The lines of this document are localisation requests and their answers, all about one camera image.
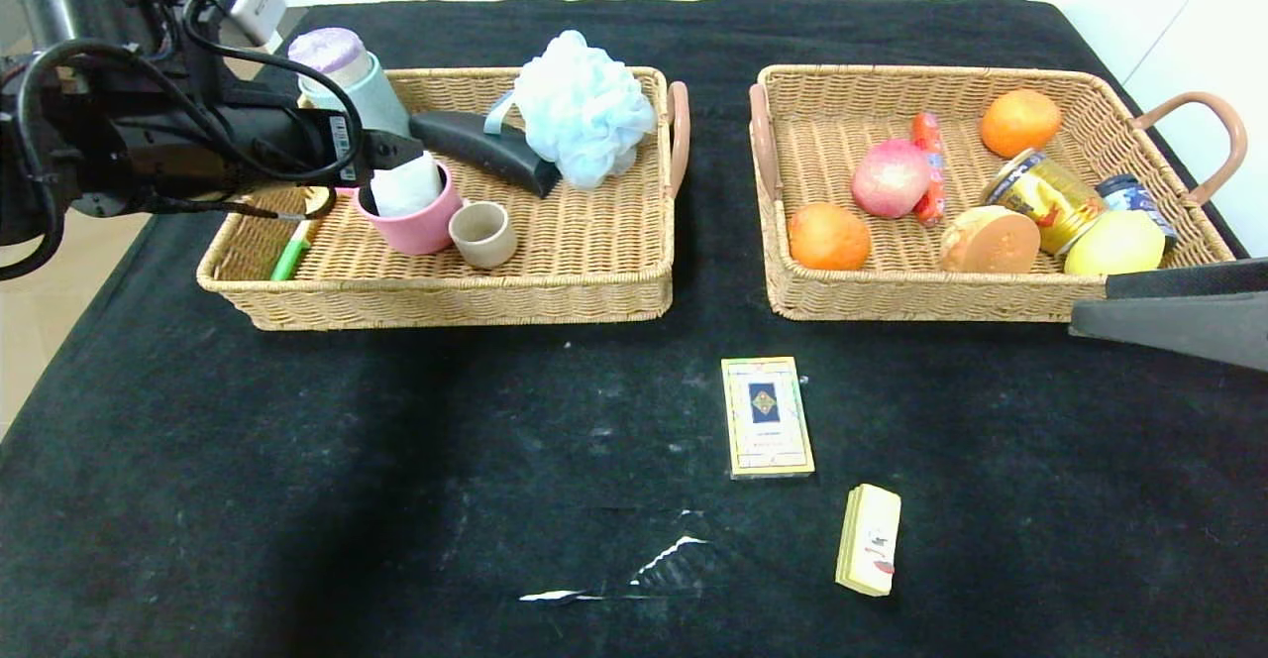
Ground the yellow lemon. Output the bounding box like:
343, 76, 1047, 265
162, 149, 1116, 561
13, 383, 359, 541
1063, 210, 1167, 277

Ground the small yellow block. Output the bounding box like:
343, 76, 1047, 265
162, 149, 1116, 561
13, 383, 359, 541
835, 484, 902, 597

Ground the yellow drink can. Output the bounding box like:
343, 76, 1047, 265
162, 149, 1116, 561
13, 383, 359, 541
983, 149, 1108, 258

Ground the clear plastic film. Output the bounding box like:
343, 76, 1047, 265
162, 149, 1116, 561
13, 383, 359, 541
575, 507, 734, 602

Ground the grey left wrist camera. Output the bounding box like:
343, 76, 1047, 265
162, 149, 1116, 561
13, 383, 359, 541
226, 0, 288, 45

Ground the yellow brush with green handle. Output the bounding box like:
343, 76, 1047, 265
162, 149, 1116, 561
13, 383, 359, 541
269, 187, 333, 282

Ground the black curved case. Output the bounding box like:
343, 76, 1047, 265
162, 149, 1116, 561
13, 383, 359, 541
408, 110, 563, 198

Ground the light blue bath loofah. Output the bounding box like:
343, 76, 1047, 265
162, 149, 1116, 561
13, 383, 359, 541
483, 30, 659, 189

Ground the wicker basket with toiletries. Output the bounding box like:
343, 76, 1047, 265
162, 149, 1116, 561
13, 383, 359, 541
196, 66, 691, 332

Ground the pink peach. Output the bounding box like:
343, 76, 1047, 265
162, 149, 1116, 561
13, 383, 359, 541
850, 140, 932, 221

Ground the red sausage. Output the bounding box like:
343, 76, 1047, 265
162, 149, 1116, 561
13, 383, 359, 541
910, 112, 947, 227

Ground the wicker basket with food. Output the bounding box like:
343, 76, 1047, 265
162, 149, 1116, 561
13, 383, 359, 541
748, 64, 1248, 325

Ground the smooth tangerine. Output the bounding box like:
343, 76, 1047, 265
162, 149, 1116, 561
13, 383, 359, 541
980, 89, 1063, 160

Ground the white soap bar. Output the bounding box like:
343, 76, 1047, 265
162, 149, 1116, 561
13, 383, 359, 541
370, 151, 444, 219

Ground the rough-skinned orange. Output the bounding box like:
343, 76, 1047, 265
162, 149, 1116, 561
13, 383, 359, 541
788, 202, 873, 273

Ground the pink saucepan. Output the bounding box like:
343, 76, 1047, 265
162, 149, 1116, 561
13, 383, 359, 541
337, 163, 465, 256

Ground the blue tin can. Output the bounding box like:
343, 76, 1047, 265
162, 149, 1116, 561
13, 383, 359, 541
1097, 174, 1180, 243

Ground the teal bottle with purple cap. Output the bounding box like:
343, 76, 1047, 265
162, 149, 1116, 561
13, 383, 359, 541
287, 27, 412, 139

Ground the brown bread bun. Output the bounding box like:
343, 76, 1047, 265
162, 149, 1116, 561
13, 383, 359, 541
937, 205, 1042, 274

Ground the playing card box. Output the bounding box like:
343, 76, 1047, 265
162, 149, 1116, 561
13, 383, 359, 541
721, 356, 816, 481

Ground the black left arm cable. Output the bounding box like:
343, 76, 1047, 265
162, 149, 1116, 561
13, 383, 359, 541
0, 0, 365, 282

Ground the beige cup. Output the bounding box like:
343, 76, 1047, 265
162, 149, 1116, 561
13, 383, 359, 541
449, 200, 519, 270

